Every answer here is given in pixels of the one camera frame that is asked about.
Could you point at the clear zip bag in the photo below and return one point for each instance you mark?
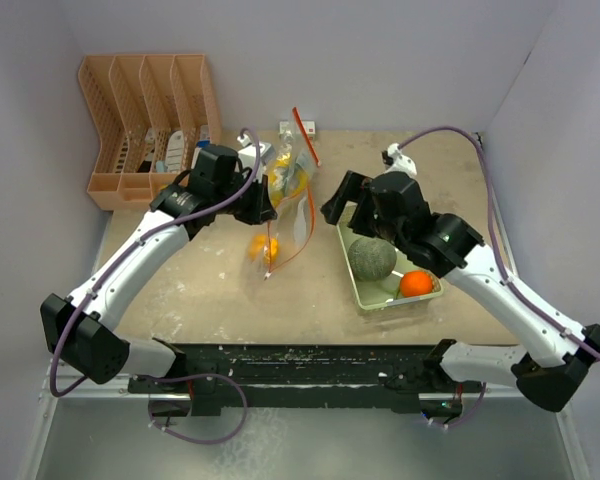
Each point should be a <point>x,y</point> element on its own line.
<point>298,145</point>
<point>293,228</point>

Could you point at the white blue box organizer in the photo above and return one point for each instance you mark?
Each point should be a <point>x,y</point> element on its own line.
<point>203,139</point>

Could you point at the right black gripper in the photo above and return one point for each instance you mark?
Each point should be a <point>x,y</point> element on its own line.
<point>352,188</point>

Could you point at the small green white box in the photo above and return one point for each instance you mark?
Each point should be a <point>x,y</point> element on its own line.
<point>309,127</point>

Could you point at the yellow banana bunch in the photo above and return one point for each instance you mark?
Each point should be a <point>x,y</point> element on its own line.
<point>286,179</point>

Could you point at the yellow bell pepper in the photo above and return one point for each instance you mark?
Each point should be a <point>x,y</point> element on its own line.
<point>263,247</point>

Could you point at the black table edge rail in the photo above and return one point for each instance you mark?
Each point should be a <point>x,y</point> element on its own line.
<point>400,378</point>

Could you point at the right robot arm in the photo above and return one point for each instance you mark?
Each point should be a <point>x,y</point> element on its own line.
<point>554,353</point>

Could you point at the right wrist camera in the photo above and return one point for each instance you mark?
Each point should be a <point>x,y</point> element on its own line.
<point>395,161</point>

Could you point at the orange fruit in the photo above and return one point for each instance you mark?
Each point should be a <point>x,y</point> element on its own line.
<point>416,283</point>

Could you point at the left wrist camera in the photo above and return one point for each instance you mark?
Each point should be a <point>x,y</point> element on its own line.
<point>247,156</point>

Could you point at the pale green plastic basket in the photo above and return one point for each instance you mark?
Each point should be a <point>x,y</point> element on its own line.
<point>377,295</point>

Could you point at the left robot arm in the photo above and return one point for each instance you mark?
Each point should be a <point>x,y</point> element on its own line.
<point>80,328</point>

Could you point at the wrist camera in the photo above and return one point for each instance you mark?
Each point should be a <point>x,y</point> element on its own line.
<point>247,156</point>
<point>395,161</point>

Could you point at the netted green melon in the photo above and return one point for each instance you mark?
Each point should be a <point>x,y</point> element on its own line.
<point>371,259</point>

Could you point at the peach desk organizer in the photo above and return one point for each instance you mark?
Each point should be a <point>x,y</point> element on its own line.
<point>136,102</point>

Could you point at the white remote in organizer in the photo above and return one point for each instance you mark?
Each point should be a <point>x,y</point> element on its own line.
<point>174,152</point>

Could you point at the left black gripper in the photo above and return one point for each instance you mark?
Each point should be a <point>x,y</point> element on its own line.
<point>262,209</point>

